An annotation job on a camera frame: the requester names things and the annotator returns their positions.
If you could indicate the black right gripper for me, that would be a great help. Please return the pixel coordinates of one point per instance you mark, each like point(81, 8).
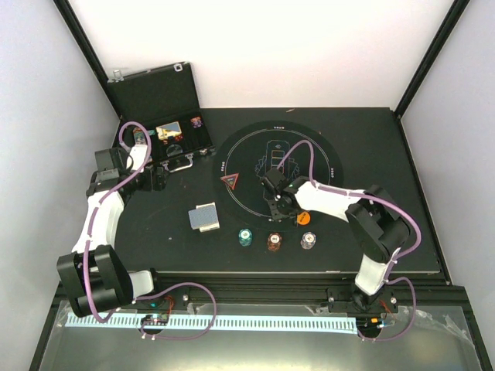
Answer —
point(277, 215)

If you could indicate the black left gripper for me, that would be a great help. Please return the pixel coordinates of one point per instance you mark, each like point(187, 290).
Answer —
point(160, 182)

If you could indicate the orange big blind button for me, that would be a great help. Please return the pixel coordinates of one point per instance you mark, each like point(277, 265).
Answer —
point(303, 218)

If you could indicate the orange poker chip stack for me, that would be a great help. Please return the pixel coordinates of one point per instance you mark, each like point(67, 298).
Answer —
point(274, 241)

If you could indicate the green poker chip stack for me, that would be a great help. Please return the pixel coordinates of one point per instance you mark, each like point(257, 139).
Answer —
point(245, 237)

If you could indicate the red triangular dealer button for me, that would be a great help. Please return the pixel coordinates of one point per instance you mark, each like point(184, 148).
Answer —
point(230, 180)

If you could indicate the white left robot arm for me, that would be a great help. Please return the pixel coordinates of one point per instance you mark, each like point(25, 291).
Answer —
point(94, 278)

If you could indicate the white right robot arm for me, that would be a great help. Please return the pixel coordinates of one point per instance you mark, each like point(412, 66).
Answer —
point(378, 228)

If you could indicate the blue white poker chip stack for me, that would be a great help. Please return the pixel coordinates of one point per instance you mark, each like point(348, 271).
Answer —
point(308, 240)

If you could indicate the chip row in case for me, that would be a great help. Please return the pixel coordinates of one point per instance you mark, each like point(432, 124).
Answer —
point(139, 136)

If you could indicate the card box in case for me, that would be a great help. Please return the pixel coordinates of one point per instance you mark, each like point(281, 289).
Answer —
point(167, 131)

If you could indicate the round black poker mat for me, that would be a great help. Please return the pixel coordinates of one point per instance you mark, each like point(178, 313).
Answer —
point(259, 147)

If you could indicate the blue backed card deck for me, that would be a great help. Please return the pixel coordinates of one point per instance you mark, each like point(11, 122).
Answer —
point(204, 217)

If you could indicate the purple chips in case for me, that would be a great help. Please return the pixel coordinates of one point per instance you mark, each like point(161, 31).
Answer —
point(196, 122)

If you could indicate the black aluminium poker case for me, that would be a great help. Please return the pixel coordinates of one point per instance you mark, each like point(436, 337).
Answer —
point(160, 96)

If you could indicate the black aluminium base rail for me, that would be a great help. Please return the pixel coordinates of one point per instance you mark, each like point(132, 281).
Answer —
point(328, 290)

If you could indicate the white slotted cable duct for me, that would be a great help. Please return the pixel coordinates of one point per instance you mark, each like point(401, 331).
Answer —
point(243, 323)

